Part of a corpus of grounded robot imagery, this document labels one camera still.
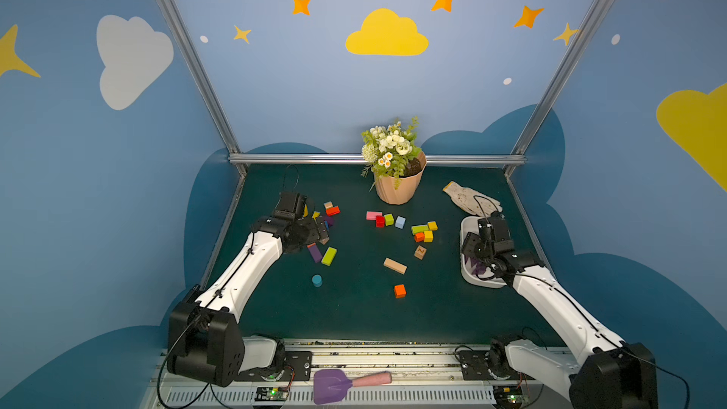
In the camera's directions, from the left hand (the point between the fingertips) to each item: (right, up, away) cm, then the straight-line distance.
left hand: (319, 231), depth 85 cm
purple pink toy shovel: (+5, -38, -14) cm, 40 cm away
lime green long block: (+33, -1, +17) cm, 37 cm away
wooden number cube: (+33, -8, +10) cm, 35 cm away
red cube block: (+19, +1, +20) cm, 28 cm away
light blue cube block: (+27, +1, +18) cm, 32 cm away
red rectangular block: (+2, +5, +23) cm, 24 cm away
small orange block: (+33, -4, +14) cm, 36 cm away
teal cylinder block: (-1, -16, +3) cm, 16 cm away
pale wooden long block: (+24, -12, +8) cm, 28 cm away
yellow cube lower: (+36, -4, +14) cm, 39 cm away
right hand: (+49, -3, +1) cm, 49 cm away
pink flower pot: (+31, +18, +11) cm, 37 cm away
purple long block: (-3, -8, +11) cm, 14 cm away
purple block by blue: (+1, +2, +19) cm, 19 cm away
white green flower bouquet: (+21, +26, +6) cm, 34 cm away
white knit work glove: (+56, +8, +18) cm, 59 cm away
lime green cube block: (+23, +2, +19) cm, 30 cm away
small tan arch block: (0, +7, +23) cm, 24 cm away
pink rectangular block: (+17, +3, +20) cm, 26 cm away
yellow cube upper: (+39, 0, +18) cm, 43 cm away
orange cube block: (+25, -19, +1) cm, 31 cm away
